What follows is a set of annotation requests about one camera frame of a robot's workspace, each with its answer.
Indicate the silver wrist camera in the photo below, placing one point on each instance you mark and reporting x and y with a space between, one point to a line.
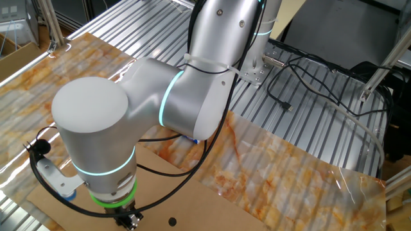
56 178

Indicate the grey device box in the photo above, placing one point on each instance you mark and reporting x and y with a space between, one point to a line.
16 29

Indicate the brown cardboard sheet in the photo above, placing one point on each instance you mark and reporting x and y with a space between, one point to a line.
199 205

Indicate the white zip tie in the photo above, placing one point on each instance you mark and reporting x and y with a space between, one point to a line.
208 62

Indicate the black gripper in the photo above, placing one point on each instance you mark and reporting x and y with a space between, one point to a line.
123 212

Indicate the wooden block pile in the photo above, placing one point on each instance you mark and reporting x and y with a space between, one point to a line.
398 221

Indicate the marble pattern plastic mat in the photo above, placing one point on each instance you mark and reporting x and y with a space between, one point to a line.
289 160

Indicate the beige board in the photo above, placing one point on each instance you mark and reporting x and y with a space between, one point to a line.
285 16

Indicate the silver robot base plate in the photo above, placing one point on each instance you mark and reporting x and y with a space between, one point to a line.
257 75

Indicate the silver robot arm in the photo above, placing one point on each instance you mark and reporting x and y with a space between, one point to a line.
96 128

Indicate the grey cabinet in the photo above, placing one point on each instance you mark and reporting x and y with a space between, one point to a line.
337 29

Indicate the blue white tissue pack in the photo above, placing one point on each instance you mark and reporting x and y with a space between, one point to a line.
190 138

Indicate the open cardboard box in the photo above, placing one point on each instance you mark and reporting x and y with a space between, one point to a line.
19 59

